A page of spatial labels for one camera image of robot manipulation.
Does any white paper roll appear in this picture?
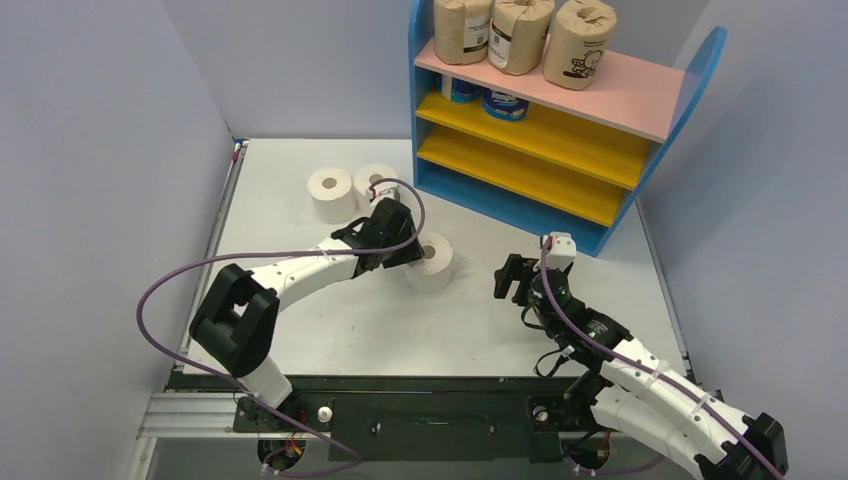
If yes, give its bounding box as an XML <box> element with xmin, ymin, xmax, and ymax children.
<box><xmin>307</xmin><ymin>167</ymin><xmax>358</xmax><ymax>224</ymax></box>
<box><xmin>353</xmin><ymin>163</ymin><xmax>398</xmax><ymax>213</ymax></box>
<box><xmin>403</xmin><ymin>231</ymin><xmax>454</xmax><ymax>293</ymax></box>

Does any blue plastic tissue roll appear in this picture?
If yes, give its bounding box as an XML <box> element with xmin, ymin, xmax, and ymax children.
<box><xmin>439</xmin><ymin>74</ymin><xmax>483</xmax><ymax>104</ymax></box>

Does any brown roll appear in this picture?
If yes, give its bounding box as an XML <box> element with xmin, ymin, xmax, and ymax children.
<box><xmin>433</xmin><ymin>0</ymin><xmax>494</xmax><ymax>65</ymax></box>
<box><xmin>543</xmin><ymin>0</ymin><xmax>617</xmax><ymax>90</ymax></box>

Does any brown roll cloud logo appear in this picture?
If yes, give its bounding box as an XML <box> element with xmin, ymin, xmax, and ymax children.
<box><xmin>488</xmin><ymin>0</ymin><xmax>555</xmax><ymax>76</ymax></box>

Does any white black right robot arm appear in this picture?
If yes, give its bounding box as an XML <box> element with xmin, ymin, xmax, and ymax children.
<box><xmin>494</xmin><ymin>254</ymin><xmax>788</xmax><ymax>479</ymax></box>

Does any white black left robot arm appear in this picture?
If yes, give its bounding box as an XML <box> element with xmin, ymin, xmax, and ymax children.
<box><xmin>189</xmin><ymin>197</ymin><xmax>423</xmax><ymax>430</ymax></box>

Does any colourful wooden shelf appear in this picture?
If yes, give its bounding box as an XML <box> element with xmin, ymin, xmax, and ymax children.
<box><xmin>408</xmin><ymin>1</ymin><xmax>727</xmax><ymax>256</ymax></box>

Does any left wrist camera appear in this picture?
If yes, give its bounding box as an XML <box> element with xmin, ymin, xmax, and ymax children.
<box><xmin>368</xmin><ymin>185</ymin><xmax>400</xmax><ymax>203</ymax></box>

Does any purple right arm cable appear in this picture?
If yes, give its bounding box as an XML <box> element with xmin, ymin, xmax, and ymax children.
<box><xmin>539</xmin><ymin>238</ymin><xmax>786</xmax><ymax>480</ymax></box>

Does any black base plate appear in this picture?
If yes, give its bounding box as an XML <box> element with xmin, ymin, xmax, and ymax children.
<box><xmin>166</xmin><ymin>372</ymin><xmax>611</xmax><ymax>468</ymax></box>

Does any aluminium rail frame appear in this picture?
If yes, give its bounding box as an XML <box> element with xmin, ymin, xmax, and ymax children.
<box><xmin>139</xmin><ymin>139</ymin><xmax>692</xmax><ymax>479</ymax></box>

